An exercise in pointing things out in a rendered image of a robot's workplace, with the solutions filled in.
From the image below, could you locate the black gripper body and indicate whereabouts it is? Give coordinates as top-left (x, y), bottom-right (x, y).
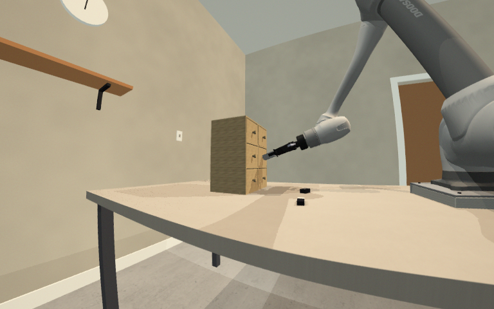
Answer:
top-left (290, 135), bottom-right (308, 150)

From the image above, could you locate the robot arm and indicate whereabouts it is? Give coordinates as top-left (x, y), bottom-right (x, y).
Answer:
top-left (304, 0), bottom-right (494, 191)

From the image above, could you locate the small wooden chest of drawers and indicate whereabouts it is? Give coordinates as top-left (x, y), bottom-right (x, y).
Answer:
top-left (210, 116), bottom-right (267, 195)

